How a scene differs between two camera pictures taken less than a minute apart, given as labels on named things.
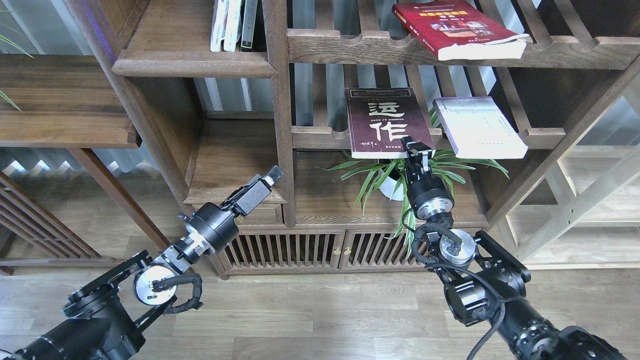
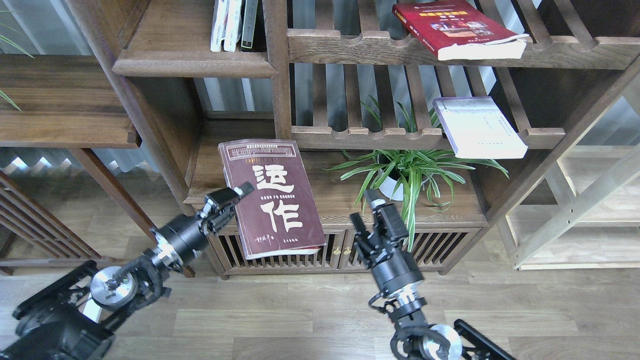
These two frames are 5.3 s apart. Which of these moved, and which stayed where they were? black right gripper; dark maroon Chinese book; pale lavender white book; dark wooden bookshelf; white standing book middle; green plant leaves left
Moved: black right gripper; dark maroon Chinese book
Stayed: pale lavender white book; dark wooden bookshelf; green plant leaves left; white standing book middle
